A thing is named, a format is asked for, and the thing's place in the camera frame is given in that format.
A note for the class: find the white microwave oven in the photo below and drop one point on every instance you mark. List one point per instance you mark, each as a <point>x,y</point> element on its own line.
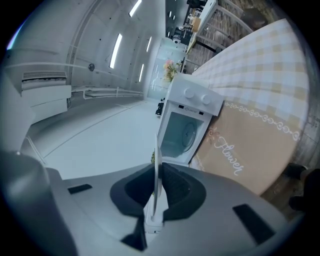
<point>195,87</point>

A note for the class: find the round ceiling detector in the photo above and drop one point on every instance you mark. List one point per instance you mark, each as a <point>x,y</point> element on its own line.
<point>91,67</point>

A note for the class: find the ceiling light strip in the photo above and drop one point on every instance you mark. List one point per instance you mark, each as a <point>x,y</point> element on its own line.
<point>115,51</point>
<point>149,44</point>
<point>135,8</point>
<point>141,73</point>

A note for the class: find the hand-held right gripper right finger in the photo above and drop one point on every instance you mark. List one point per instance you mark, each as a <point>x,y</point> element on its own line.
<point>212,225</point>

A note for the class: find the wooden box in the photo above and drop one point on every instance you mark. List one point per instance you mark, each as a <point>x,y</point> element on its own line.
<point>196,23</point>

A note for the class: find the glass microwave turntable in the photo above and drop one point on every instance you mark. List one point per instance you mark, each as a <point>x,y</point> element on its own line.
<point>188,135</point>

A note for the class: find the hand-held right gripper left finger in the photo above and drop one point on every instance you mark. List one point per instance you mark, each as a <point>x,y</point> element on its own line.
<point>100,220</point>

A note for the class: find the black office chair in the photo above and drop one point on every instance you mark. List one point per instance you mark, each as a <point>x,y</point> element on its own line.
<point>160,107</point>

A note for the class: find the white ceiling pipes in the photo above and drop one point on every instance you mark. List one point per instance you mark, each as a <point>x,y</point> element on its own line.
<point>107,92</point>

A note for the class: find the beige checked tablecloth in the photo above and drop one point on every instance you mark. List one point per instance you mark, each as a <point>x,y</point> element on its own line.
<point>262,67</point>

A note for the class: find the pink flower bouquet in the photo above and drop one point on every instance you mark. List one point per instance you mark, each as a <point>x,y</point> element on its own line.
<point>171,70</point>

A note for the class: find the white air conditioner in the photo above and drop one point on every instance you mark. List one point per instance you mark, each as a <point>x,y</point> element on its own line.
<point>45,92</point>

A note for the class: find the brown place mat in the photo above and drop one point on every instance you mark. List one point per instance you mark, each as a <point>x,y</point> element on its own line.
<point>250,150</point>

